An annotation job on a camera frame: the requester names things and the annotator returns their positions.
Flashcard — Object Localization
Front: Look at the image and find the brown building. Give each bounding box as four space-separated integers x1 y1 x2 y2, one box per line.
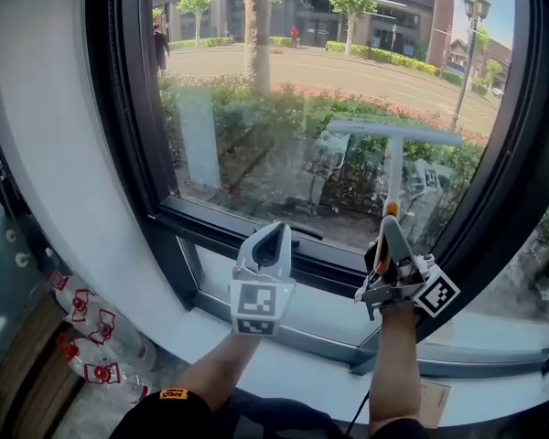
151 0 457 68

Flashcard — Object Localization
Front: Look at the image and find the small leafy tree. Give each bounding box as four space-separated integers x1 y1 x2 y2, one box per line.
328 0 379 57
176 0 211 49

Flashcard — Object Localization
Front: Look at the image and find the white squeegee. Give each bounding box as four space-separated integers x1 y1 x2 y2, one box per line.
326 120 463 277

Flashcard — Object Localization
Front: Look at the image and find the clear window glass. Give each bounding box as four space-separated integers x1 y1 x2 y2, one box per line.
151 0 518 258

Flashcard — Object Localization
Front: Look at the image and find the small cardboard box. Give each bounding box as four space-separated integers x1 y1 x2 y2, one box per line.
418 379 453 429

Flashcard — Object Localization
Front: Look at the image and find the person's black shirt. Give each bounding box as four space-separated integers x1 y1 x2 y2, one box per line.
109 389 431 439

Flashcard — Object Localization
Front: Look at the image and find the person's left forearm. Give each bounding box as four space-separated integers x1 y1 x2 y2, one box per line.
173 331 262 413

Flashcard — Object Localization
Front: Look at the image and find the clear red-handled water bottle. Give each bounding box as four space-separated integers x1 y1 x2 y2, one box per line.
45 270 74 294
70 354 155 404
54 331 92 374
86 308 159 369
54 285 97 324

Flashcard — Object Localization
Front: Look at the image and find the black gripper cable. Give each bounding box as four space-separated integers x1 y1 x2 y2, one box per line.
345 389 371 436

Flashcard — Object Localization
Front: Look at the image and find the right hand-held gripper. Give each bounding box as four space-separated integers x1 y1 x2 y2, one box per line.
354 215 461 323

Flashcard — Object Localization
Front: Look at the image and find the large street tree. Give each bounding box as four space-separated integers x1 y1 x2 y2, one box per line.
242 0 275 95

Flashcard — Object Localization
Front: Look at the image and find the person's right forearm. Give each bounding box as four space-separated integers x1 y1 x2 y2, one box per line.
368 302 423 436

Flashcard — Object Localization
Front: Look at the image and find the black window frame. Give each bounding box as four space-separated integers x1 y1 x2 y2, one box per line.
84 0 549 379

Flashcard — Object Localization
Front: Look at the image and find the white windowsill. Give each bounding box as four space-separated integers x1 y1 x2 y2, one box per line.
155 308 549 429

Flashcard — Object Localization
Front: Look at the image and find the green hedge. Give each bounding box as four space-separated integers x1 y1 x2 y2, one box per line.
157 73 486 241

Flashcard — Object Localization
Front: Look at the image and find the black street lamp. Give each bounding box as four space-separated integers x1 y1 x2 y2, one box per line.
450 0 492 132

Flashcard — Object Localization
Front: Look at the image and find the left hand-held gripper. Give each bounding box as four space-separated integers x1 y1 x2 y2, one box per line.
228 220 297 337

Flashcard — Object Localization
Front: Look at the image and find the dark teal panel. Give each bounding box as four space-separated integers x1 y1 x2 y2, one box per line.
0 171 51 383

